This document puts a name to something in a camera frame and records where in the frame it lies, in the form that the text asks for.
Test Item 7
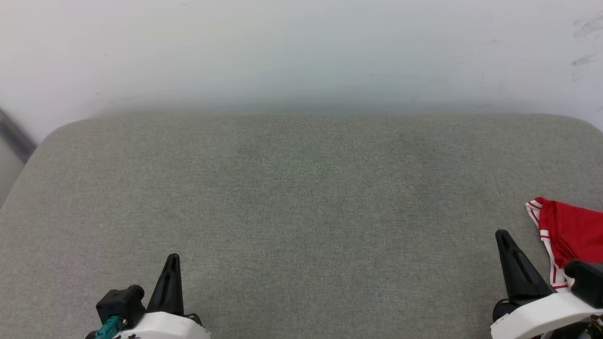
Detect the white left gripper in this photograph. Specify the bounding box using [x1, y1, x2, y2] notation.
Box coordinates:
[112, 253, 212, 339]

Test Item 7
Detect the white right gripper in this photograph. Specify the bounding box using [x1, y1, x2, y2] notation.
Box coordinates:
[490, 229, 603, 339]

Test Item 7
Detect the red and white garment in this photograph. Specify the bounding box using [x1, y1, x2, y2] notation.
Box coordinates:
[525, 196, 603, 294]

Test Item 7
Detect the dark grey baseboard strip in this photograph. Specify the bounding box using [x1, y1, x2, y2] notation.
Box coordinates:
[0, 107, 38, 164]

